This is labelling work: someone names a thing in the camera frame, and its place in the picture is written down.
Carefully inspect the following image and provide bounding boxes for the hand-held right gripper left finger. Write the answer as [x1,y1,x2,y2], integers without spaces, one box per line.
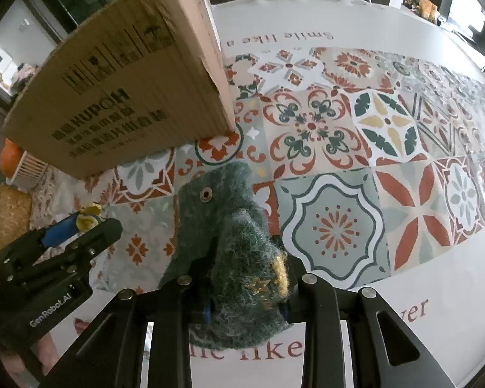
[38,275,213,388]

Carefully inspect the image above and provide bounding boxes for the white woven basket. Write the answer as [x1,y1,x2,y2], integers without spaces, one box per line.
[6,151,49,189]

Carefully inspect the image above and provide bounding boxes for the orange fruit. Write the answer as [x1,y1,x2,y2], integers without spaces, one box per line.
[0,138,25,178]

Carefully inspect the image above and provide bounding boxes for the wicker tissue box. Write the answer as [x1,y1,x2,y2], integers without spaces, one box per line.
[0,184,33,251]

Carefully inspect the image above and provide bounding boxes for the small yellow green item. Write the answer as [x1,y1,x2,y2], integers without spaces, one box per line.
[75,204,103,229]

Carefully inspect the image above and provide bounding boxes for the white patterned tablecloth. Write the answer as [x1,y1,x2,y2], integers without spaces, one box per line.
[0,0,485,388]

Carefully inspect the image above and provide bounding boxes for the plush toys on rack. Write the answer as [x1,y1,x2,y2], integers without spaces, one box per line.
[14,62,37,90]

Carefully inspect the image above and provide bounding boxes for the green felt glove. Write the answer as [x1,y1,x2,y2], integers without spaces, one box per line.
[158,161,296,350]

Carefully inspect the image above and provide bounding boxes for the brown cardboard box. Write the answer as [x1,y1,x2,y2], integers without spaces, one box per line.
[2,0,237,179]

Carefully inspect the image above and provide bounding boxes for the orange paper bag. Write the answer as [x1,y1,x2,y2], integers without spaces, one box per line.
[418,0,437,21]

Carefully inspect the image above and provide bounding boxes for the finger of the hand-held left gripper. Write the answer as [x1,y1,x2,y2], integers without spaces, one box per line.
[34,217,83,248]
[67,218,123,269]

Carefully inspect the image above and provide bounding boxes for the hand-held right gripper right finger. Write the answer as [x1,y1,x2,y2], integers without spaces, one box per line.
[281,256,457,388]

